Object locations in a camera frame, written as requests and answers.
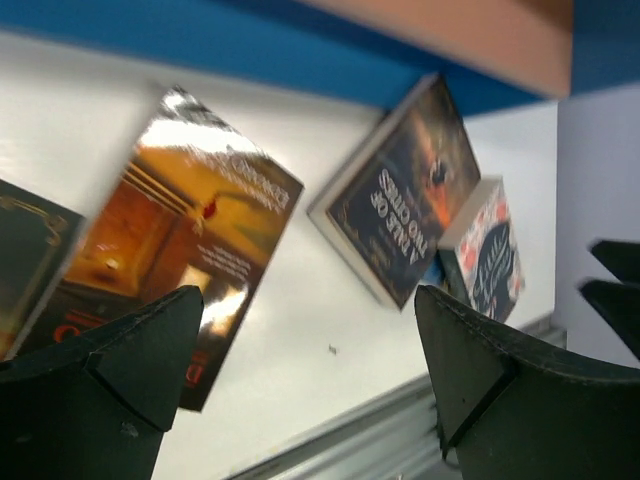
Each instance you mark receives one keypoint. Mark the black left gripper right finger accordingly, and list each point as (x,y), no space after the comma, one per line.
(512,406)

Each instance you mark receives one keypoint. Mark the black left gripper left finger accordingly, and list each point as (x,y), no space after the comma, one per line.
(96,406)

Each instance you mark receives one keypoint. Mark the Little Women floral book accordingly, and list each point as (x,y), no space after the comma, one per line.
(479,253)

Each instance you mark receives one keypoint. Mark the Tale of Two Cities book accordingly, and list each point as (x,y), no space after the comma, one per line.
(388,205)

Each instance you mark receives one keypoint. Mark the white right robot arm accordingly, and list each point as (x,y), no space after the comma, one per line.
(617,302)

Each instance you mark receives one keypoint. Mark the Animal Farm book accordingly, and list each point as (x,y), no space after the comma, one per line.
(435,275)

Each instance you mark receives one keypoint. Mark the Three Days to See book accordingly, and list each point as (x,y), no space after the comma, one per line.
(36,237)

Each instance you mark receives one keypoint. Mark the Edward Tulane orange book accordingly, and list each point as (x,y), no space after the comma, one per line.
(198,203)

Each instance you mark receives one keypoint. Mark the blue yellow wooden bookshelf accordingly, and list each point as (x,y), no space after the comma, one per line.
(281,43)

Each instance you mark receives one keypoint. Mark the aluminium mounting rail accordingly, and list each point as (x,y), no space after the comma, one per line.
(393,436)

